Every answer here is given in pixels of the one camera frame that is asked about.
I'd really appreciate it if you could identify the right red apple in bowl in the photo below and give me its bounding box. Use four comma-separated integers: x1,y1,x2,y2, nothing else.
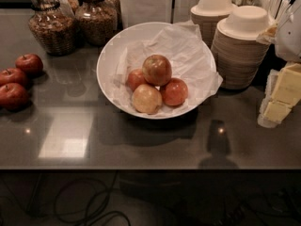
160,78,188,106

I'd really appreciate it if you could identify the front yellow apple in bowl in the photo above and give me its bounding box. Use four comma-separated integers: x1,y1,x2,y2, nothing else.
132,84,163,114

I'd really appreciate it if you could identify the right glass cereal jar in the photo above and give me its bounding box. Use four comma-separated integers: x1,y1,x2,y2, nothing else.
75,0,118,46

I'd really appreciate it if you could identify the white paper liner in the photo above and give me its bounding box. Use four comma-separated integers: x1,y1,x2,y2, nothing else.
112,24,222,119

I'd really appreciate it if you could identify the yellow-red apple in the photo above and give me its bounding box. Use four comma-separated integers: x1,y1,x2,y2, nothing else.
142,55,172,87

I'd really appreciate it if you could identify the left red apple in bowl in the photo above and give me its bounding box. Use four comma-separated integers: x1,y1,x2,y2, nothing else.
127,69,147,91

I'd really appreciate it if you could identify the white bowl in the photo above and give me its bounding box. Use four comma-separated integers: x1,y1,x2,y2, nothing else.
97,22,197,120

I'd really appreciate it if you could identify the black cable on floor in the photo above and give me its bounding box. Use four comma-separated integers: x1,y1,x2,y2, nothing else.
0,170,132,226

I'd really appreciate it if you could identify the red apple in bowl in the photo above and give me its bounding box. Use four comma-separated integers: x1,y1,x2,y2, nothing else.
160,78,188,106
127,69,147,91

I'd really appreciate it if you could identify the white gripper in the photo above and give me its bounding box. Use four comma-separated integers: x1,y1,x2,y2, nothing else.
256,0,301,128

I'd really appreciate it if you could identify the left glass cereal jar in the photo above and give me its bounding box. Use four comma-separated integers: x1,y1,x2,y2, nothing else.
28,0,76,56

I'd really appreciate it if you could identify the front red apple on table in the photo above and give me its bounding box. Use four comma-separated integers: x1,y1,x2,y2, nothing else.
0,83,29,111

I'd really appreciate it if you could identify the middle red apple on table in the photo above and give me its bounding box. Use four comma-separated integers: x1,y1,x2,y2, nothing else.
0,68,28,87

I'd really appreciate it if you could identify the back red apple on table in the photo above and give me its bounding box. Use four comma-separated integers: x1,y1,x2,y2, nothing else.
15,54,43,77

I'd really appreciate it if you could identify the stack of paper bowls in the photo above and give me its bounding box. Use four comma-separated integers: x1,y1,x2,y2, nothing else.
190,0,236,47
211,6,271,89

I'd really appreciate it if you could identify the back stack of paper bowls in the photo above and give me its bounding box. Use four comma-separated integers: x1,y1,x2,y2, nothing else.
190,0,236,47

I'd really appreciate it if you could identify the front stack of paper bowls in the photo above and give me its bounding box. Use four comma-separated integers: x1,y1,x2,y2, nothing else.
211,6,271,89

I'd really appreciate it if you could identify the red apple on table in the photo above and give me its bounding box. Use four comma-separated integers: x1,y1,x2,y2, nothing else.
0,83,29,111
0,68,28,87
15,54,43,77

